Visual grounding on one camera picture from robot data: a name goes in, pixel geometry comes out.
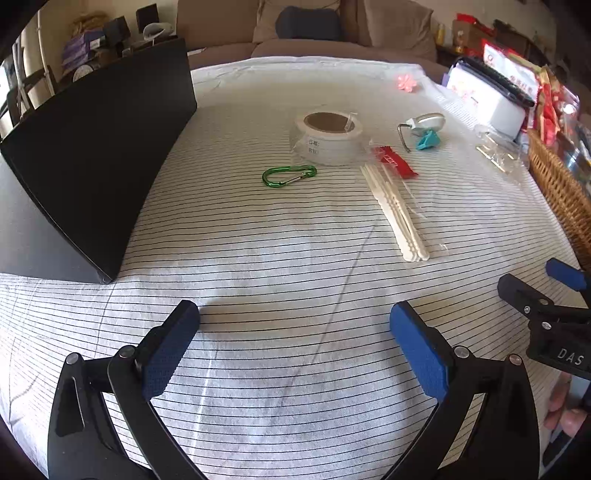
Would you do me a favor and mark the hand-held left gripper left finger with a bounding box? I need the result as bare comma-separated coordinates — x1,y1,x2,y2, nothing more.
47,300,204,480

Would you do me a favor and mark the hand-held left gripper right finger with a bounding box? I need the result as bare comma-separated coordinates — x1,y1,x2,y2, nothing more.
383,302,541,480

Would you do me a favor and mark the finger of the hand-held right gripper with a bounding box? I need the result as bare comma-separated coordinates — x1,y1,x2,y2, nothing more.
497,273,555,317
545,258,591,292

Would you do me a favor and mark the black storage box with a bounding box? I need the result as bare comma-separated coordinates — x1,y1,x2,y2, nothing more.
0,37,198,284

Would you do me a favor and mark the person's right hand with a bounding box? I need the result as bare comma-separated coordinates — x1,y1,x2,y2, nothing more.
544,371,585,437

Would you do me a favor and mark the wicker basket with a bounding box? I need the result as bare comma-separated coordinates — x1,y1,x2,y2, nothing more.
526,128,591,268

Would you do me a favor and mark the clear packet of white sticks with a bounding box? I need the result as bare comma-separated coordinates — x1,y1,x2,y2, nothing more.
360,144,450,264

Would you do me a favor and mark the striped white tablecloth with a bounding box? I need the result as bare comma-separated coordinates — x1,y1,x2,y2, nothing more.
0,56,585,480

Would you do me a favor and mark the white tissue box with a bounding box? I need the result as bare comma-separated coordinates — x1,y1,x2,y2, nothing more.
445,58,529,139

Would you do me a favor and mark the green carabiner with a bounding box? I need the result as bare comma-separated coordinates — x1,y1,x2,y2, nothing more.
262,165,318,189

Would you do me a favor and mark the black remote control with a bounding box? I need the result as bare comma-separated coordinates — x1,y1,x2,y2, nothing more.
459,56,536,108

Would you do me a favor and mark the pile of snack packets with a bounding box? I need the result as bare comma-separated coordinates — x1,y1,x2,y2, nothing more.
480,39,591,171

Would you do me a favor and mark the white tape roll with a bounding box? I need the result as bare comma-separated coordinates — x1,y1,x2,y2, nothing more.
292,110,365,167

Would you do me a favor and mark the cardboard box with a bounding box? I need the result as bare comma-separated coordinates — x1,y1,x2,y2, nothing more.
451,14,497,51

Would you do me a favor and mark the stack of purple boxes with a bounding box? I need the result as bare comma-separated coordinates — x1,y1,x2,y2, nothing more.
61,30,105,70

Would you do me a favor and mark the brown sofa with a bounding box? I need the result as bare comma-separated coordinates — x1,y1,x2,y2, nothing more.
178,0,439,70

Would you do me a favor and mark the black speaker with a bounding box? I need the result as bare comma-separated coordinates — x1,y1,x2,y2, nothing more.
136,4,160,33
102,16,130,44

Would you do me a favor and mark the dark blue cushion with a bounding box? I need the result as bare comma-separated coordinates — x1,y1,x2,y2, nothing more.
276,6,342,42

